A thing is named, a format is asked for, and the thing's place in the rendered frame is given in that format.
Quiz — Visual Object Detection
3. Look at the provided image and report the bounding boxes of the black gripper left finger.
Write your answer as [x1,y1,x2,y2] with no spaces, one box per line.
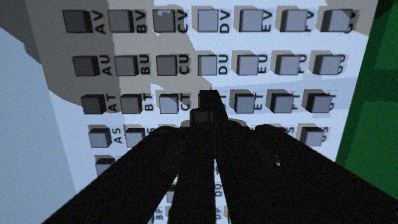
[41,90,217,224]

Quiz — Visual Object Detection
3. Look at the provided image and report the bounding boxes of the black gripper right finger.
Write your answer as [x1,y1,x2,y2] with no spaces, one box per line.
[209,90,398,224]

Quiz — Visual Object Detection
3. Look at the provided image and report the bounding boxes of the light blue keypad machine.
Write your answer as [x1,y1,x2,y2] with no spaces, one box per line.
[0,0,378,224]

